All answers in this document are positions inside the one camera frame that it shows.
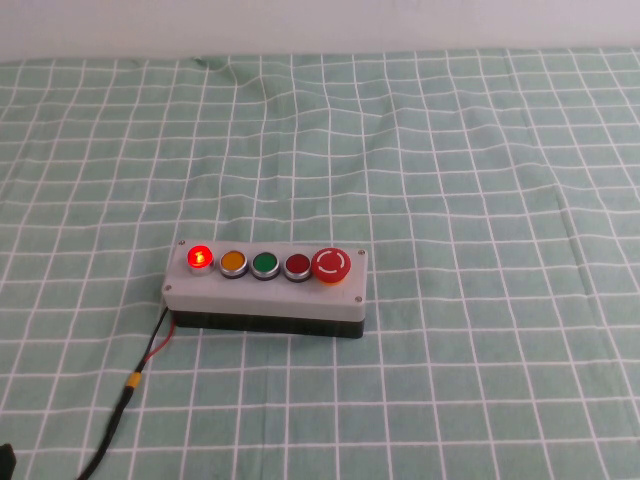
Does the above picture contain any red illuminated push button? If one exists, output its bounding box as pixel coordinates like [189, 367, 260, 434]
[186, 243, 216, 277]

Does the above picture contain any red mushroom emergency stop button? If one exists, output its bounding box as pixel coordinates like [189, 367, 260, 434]
[310, 247, 352, 287]

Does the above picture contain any dark red push button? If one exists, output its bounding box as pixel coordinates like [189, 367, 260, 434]
[282, 252, 314, 283]

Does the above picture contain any green push button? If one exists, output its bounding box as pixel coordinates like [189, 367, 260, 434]
[249, 251, 281, 281]

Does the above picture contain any grey black button control box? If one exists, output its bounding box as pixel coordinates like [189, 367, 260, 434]
[162, 239, 370, 341]

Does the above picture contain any yellow push button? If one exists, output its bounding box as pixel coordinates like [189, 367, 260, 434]
[218, 249, 250, 280]

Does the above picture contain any green white checked tablecloth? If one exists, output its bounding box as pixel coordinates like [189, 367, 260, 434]
[0, 47, 640, 480]

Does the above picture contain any black object at table edge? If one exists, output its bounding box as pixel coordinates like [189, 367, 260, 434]
[0, 442, 19, 480]

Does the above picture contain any black red power cable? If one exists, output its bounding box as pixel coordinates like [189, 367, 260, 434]
[74, 305, 177, 480]

